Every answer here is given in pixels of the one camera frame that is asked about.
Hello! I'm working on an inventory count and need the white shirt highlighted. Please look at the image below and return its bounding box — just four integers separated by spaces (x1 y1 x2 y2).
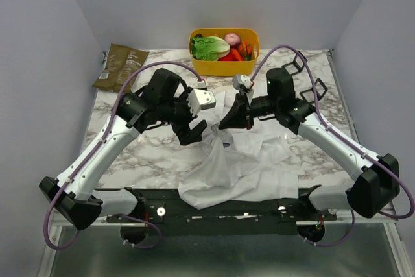
178 91 298 210

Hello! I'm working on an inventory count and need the far black folding stand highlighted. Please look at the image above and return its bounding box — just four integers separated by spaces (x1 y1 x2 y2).
282 51 307 76

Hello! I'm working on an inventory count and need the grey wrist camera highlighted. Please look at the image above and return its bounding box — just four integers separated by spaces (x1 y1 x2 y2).
232 74 254 101
186 79 217 117

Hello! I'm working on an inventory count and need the red onion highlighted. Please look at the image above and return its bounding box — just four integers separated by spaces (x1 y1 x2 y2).
224 33 241 47

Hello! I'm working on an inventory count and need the clear round brooch backing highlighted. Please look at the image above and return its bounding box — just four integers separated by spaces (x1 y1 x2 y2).
211 123 220 132

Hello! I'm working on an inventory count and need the brown snack bag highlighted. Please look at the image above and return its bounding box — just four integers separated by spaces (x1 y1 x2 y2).
93 43 149 93

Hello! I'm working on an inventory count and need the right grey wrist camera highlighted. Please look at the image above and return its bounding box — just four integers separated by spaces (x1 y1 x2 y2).
232 74 254 101

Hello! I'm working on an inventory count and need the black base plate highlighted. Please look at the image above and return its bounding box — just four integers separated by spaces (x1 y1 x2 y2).
106 188 337 243

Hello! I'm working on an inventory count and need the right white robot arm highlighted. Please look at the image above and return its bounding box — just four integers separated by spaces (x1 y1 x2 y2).
219 68 400 220

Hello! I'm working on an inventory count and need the red pepper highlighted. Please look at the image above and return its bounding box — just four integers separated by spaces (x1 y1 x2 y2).
219 48 244 62

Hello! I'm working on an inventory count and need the orange carrot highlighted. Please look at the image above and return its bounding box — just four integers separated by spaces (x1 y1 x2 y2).
237 40 253 61

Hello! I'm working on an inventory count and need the green lettuce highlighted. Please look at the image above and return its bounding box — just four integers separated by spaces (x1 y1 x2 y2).
190 36 231 61

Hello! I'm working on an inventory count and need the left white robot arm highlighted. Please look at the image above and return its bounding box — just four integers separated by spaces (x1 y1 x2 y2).
40 68 216 230

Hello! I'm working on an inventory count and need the near black folding stand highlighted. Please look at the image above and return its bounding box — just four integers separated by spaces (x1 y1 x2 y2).
300 78 328 105

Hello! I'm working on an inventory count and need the yellow plastic bin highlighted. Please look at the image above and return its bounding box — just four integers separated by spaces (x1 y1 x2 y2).
189 28 260 77

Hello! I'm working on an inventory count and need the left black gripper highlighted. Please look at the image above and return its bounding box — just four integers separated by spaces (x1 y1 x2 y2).
160 88 208 145

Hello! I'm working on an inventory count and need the black folding stand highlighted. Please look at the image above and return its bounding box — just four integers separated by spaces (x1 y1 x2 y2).
282 51 307 76
300 78 328 105

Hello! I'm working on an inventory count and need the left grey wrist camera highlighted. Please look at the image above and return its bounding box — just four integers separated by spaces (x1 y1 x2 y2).
186 79 217 117

